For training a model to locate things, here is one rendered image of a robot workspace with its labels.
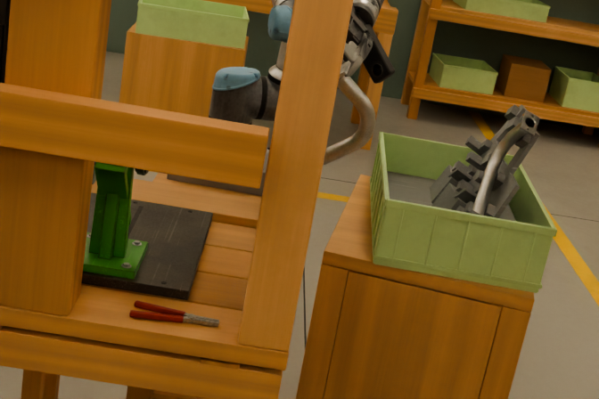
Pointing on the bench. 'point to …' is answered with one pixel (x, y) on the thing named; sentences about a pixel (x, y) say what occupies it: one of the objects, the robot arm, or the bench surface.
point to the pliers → (169, 314)
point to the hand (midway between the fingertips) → (342, 78)
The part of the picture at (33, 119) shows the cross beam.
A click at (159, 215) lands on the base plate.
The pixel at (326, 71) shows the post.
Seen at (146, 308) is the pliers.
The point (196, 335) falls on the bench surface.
